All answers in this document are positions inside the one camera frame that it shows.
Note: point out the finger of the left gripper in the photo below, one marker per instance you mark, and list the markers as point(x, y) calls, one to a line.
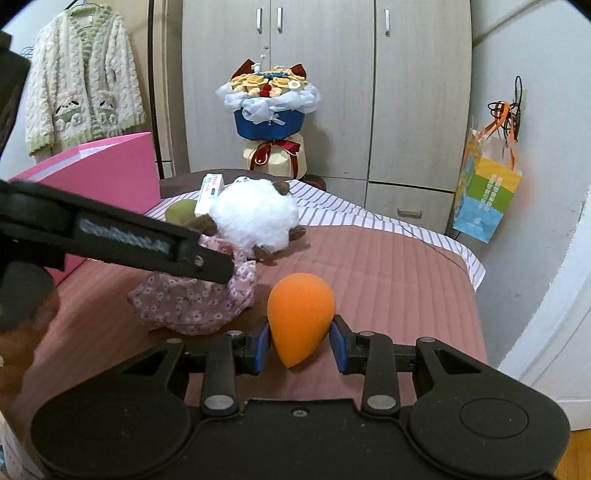
point(212, 266)

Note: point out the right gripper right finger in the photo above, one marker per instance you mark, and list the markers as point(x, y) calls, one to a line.
point(462, 415)

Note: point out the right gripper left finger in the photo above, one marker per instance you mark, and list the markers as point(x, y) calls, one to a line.
point(132, 419)

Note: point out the pink floral fabric pouch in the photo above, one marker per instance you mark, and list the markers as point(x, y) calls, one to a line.
point(196, 307)

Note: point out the green makeup sponge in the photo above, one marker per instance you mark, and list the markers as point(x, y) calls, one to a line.
point(180, 212)

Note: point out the white fluffy plush sheep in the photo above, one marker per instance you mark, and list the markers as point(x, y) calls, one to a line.
point(259, 216)

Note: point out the orange makeup sponge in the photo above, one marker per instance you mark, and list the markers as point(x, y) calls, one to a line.
point(300, 309)

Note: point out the person left hand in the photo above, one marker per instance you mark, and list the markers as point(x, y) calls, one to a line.
point(18, 348)

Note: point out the pink cardboard box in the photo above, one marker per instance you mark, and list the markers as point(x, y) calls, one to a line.
point(119, 172)

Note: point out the white door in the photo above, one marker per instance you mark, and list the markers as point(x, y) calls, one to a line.
point(552, 355)

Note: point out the cream ribbon gift box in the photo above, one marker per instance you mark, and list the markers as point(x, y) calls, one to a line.
point(284, 158)

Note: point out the cream knit cardigan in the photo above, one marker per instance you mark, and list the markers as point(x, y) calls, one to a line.
point(83, 85)

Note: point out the crochet flower bouquet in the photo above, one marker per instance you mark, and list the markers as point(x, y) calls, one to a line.
point(268, 104)

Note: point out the black clothes rack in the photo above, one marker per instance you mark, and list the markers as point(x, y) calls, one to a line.
point(151, 87)

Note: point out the colourful paper gift bag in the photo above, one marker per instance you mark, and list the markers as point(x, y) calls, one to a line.
point(489, 176)

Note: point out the beige wardrobe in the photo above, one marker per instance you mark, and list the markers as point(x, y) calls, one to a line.
point(394, 77)

